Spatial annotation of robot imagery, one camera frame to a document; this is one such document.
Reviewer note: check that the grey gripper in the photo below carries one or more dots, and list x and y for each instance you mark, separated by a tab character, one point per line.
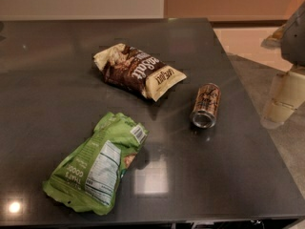
294	40

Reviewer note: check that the orange soda can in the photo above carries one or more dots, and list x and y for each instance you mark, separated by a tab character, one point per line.
206	105

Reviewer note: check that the brown cream chip bag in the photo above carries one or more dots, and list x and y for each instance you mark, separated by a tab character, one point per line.
134	70

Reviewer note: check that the green snack bag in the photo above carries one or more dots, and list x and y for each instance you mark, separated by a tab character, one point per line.
88	178

